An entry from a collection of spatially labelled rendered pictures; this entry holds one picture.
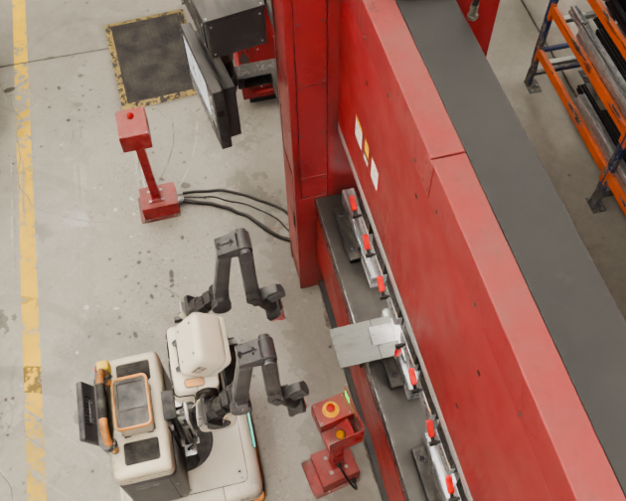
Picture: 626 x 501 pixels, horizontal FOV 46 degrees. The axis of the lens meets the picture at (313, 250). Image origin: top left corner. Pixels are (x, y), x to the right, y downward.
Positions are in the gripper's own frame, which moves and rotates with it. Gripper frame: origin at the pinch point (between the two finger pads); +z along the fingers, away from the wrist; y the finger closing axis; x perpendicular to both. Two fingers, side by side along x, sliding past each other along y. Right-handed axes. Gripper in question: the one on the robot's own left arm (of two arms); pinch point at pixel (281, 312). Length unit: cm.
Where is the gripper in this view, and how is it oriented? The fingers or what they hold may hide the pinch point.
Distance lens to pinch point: 320.4
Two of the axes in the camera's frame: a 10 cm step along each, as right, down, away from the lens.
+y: -2.3, -8.3, 5.2
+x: -8.6, 4.2, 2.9
